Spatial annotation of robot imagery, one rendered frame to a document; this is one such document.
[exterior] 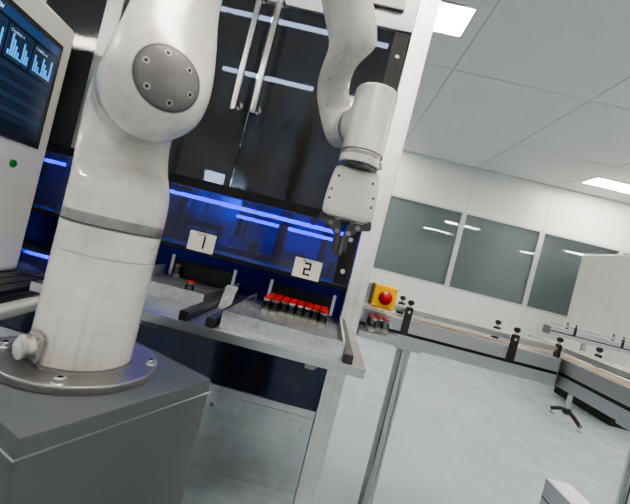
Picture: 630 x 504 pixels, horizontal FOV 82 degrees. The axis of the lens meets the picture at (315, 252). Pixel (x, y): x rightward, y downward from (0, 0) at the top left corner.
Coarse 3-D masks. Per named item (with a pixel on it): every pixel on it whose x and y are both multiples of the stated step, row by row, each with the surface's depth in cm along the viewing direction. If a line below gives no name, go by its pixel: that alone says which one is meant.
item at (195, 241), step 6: (192, 234) 113; (198, 234) 113; (204, 234) 113; (192, 240) 113; (198, 240) 113; (210, 240) 113; (192, 246) 113; (198, 246) 113; (204, 246) 113; (210, 246) 113; (204, 252) 113; (210, 252) 113
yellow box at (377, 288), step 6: (372, 288) 115; (378, 288) 110; (384, 288) 110; (390, 288) 110; (396, 288) 110; (372, 294) 111; (378, 294) 110; (396, 294) 110; (372, 300) 110; (378, 300) 110; (372, 306) 111; (378, 306) 110; (384, 306) 110; (390, 306) 110
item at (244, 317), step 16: (240, 304) 88; (256, 304) 108; (224, 320) 75; (240, 320) 75; (256, 320) 74; (272, 320) 92; (288, 320) 97; (256, 336) 74; (272, 336) 74; (288, 336) 74; (304, 336) 74; (320, 336) 74; (336, 336) 93; (320, 352) 74; (336, 352) 74
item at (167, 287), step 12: (156, 276) 113; (168, 276) 119; (156, 288) 87; (168, 288) 87; (180, 288) 87; (204, 288) 113; (216, 288) 119; (180, 300) 87; (192, 300) 87; (204, 300) 88
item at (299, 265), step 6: (300, 258) 112; (294, 264) 112; (300, 264) 112; (306, 264) 111; (312, 264) 111; (318, 264) 111; (294, 270) 112; (300, 270) 112; (306, 270) 111; (312, 270) 111; (318, 270) 111; (300, 276) 112; (306, 276) 111; (312, 276) 111; (318, 276) 111
